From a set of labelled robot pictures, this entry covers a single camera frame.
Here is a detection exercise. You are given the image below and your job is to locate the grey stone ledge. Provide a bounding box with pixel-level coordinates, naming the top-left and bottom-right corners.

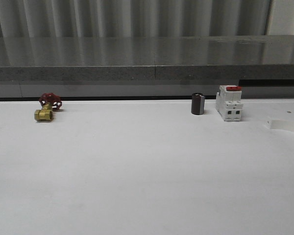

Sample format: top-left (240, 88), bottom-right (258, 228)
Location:
top-left (0, 36), bottom-right (294, 100)

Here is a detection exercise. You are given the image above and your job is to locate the white circuit breaker red switch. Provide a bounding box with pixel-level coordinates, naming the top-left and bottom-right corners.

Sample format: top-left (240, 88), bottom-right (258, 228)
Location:
top-left (216, 85), bottom-right (243, 121)

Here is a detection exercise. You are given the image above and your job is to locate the brass valve red handle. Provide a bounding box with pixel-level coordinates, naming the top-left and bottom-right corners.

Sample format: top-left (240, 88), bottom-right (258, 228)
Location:
top-left (34, 93), bottom-right (62, 121)

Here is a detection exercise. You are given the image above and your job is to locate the white half pipe clamp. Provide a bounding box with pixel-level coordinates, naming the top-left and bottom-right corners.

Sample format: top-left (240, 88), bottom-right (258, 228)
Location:
top-left (266, 119), bottom-right (294, 133)

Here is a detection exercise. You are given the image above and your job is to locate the dark cylindrical capacitor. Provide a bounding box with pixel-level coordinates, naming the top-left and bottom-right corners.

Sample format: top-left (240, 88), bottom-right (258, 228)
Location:
top-left (191, 93), bottom-right (205, 115)

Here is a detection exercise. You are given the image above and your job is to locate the grey corrugated curtain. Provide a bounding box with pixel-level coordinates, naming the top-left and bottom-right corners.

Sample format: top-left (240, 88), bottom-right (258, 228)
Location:
top-left (0, 0), bottom-right (294, 38)

